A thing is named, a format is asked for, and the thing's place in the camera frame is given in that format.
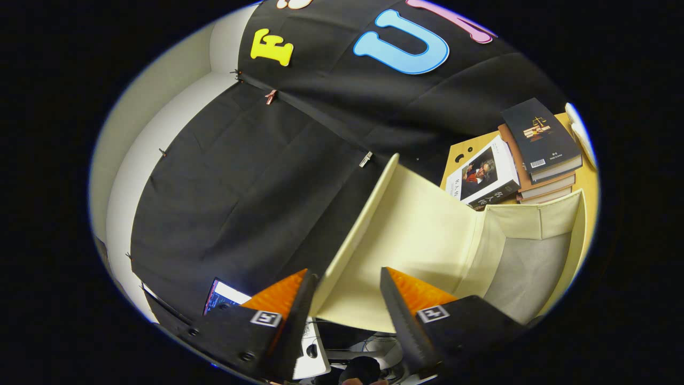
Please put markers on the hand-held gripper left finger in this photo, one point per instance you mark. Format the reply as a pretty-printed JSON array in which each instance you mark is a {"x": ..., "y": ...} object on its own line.
[{"x": 296, "y": 331}]

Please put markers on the silver clip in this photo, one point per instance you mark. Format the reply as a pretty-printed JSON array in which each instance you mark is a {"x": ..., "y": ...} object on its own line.
[{"x": 365, "y": 159}]

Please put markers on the copper clip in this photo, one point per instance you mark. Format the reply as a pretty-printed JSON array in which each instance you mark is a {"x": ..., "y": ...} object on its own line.
[{"x": 271, "y": 97}]

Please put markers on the dark round object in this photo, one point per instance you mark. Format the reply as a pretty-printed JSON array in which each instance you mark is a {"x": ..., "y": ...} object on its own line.
[{"x": 360, "y": 369}]

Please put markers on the brown cover book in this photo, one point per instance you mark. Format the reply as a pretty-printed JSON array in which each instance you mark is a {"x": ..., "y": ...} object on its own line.
[{"x": 545, "y": 188}]

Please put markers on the cream fabric storage box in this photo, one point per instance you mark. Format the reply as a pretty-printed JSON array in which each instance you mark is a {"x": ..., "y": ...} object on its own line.
[{"x": 422, "y": 230}]

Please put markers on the dark blue hardcover book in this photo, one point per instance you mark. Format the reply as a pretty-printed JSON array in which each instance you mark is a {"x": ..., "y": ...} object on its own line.
[{"x": 539, "y": 139}]

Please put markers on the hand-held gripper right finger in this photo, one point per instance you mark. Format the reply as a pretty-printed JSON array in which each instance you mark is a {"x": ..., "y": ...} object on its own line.
[{"x": 406, "y": 326}]

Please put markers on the white device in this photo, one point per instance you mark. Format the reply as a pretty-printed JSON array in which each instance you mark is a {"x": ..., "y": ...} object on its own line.
[{"x": 315, "y": 358}]

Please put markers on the white portrait cover book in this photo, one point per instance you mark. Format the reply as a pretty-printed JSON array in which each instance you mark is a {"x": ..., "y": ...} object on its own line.
[{"x": 483, "y": 174}]

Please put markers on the white plush toy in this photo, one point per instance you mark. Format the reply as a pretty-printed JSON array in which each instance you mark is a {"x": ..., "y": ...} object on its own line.
[{"x": 581, "y": 133}]

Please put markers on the laptop screen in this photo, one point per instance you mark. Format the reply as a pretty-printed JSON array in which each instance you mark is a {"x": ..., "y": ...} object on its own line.
[{"x": 224, "y": 299}]

